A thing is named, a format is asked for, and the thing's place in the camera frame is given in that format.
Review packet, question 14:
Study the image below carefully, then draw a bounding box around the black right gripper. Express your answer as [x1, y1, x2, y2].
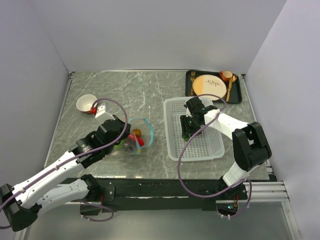
[180, 114, 202, 139]

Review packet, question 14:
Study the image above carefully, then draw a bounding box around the green apple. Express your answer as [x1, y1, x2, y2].
[114, 141, 123, 151]

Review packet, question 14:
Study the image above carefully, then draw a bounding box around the dark purple mangosteen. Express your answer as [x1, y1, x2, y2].
[123, 142, 137, 155]

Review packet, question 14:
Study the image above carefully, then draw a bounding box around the brown kiwi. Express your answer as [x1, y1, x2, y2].
[132, 128, 142, 138]

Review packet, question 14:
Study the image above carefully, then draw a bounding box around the red chili pepper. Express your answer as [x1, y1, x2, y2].
[128, 133, 145, 147]

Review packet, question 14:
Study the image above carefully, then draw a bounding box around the clear zip top bag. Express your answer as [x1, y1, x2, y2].
[112, 118, 155, 155]

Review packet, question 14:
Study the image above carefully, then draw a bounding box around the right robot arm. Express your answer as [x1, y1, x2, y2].
[180, 96, 272, 199]

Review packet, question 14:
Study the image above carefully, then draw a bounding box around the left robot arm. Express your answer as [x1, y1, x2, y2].
[0, 115, 131, 232]

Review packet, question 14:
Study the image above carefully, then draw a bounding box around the cream orange plate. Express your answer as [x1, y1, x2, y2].
[193, 74, 227, 98]

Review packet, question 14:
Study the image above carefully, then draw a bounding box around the gold fork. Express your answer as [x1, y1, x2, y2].
[189, 71, 196, 97]

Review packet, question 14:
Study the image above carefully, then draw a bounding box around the white plastic basket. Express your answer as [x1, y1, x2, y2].
[163, 97, 225, 162]

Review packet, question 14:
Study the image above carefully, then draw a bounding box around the white brown bowl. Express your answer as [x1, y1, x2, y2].
[75, 94, 97, 115]

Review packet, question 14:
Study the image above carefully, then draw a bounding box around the black serving tray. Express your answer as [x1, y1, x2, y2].
[185, 70, 242, 104]

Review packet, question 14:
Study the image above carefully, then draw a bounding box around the orange coffee cup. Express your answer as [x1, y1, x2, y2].
[219, 70, 233, 82]

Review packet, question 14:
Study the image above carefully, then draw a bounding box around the gold spoon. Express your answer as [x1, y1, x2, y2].
[226, 74, 237, 102]

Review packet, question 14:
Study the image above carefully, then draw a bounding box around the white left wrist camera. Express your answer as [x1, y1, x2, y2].
[90, 103, 115, 124]

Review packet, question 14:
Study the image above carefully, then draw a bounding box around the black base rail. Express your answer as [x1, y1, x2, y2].
[49, 174, 251, 216]

